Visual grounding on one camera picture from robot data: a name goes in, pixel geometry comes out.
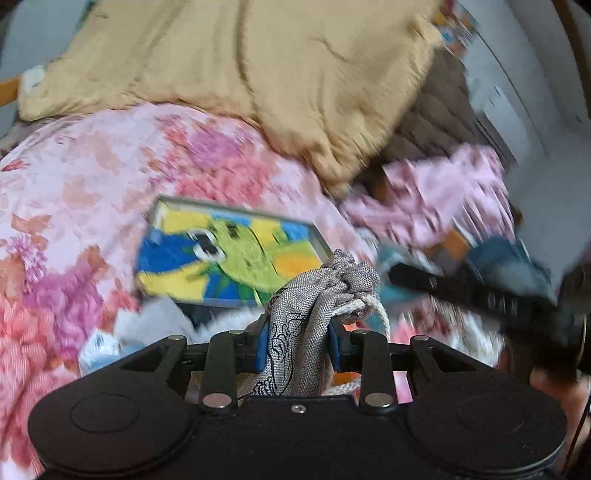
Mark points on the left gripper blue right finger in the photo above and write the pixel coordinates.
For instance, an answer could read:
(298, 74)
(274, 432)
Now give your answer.
(367, 353)

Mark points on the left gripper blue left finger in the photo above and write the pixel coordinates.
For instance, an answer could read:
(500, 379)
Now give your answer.
(229, 354)

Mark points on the grey drawstring pouch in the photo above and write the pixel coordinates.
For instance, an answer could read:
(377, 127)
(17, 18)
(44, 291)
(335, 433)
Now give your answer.
(297, 362)

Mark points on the packaged blue face mask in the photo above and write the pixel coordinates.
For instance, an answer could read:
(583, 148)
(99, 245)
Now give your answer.
(102, 349)

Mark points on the white folded cloth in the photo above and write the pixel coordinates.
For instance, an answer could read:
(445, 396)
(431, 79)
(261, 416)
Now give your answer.
(228, 320)

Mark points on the blue denim jeans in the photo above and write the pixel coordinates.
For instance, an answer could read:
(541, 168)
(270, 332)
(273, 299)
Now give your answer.
(507, 265)

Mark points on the cartoon picture box tray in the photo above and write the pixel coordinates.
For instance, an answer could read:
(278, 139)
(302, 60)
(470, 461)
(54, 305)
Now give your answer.
(200, 253)

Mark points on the pink garment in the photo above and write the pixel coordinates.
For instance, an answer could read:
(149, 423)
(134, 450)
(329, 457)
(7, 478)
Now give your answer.
(417, 203)

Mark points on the pink floral bed sheet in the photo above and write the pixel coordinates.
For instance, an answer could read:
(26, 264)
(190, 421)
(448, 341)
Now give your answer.
(75, 199)

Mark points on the white air conditioner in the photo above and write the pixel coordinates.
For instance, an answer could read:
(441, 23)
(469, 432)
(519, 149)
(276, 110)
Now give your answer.
(501, 115)

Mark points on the brown quilted jacket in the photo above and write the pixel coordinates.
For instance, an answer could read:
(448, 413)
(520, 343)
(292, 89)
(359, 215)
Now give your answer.
(441, 118)

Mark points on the yellow quilted blanket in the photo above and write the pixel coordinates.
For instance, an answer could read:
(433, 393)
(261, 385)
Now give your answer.
(326, 81)

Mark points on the wooden bed rail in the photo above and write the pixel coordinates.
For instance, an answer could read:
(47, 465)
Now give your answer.
(9, 91)

